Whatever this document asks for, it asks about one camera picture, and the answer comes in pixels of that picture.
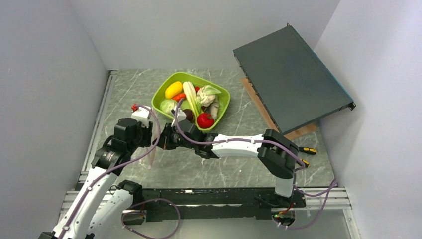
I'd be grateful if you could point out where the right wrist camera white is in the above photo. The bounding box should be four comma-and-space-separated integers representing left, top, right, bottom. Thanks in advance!
171, 109, 187, 126

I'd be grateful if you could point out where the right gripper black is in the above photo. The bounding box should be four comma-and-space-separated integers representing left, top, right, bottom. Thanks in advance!
153, 122, 196, 150

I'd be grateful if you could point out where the green toy cabbage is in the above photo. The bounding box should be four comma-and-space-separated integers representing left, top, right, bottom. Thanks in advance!
159, 99, 178, 115

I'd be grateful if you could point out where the wooden board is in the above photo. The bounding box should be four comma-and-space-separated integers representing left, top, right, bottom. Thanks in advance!
240, 78, 318, 140

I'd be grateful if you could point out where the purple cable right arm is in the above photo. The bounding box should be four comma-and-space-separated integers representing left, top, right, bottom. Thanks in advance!
173, 97, 338, 231

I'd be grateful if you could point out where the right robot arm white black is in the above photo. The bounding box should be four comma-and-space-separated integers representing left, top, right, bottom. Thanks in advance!
155, 120, 299, 207

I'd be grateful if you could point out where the grey toy fish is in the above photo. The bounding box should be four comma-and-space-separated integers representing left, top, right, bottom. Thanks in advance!
208, 96, 220, 120

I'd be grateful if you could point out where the green plastic tray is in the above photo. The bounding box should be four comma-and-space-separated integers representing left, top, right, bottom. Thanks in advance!
151, 72, 231, 132

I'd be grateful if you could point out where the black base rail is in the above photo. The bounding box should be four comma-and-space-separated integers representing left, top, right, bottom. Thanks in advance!
124, 187, 306, 225

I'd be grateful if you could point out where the white toy cauliflower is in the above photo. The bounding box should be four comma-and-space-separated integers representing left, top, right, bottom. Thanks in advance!
196, 85, 221, 107

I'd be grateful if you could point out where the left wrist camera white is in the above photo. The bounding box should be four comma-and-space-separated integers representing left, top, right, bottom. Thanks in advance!
131, 104, 151, 128

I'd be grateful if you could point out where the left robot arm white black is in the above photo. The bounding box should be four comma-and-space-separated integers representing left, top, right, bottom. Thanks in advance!
39, 117, 153, 239

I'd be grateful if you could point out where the green toy celery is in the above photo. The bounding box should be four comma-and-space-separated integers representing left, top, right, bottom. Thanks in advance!
183, 81, 201, 118

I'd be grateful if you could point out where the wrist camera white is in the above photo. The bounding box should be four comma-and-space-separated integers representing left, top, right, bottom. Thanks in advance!
171, 109, 187, 126
131, 104, 151, 128

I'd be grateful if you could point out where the clear zip top bag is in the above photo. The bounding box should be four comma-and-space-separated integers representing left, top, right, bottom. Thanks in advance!
145, 122, 160, 170

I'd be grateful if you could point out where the dark grey metal case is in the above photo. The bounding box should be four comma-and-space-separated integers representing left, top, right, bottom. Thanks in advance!
233, 24, 356, 134

